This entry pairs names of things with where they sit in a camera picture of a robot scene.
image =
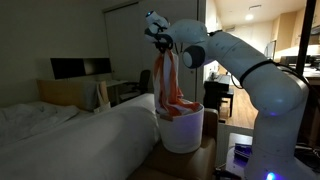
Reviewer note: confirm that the crumpled white duvet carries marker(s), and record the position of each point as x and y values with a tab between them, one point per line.
30	120

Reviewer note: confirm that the black wall television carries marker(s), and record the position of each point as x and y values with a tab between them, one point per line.
80	67

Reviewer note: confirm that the wooden headboard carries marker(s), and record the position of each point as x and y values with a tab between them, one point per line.
60	93

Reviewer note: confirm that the white sliding closet door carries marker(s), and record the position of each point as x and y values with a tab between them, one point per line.
126	40

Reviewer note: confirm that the white desk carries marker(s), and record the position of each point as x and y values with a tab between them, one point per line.
115	83

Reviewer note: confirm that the black vertical pole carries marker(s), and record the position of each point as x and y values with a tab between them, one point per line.
305	33

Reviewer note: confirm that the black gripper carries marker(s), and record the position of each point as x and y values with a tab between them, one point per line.
164	40

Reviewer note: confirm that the blue box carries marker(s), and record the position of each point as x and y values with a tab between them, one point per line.
243	150

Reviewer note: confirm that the bed with white sheet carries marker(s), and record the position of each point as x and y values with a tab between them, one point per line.
73	143

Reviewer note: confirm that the black office chair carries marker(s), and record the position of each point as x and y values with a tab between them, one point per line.
144	80

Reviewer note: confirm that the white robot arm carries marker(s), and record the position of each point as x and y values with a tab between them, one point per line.
266	86

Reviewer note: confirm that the orange white striped towel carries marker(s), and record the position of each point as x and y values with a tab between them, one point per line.
170	90

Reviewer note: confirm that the round ceiling light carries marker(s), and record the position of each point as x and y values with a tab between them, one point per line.
249	17

